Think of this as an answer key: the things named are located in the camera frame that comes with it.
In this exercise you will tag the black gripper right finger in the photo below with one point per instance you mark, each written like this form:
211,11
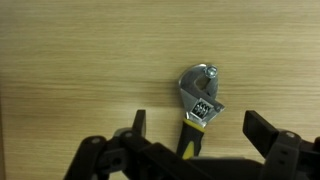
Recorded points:
286,153

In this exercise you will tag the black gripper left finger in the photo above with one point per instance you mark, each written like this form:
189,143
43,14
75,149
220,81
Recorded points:
96,156

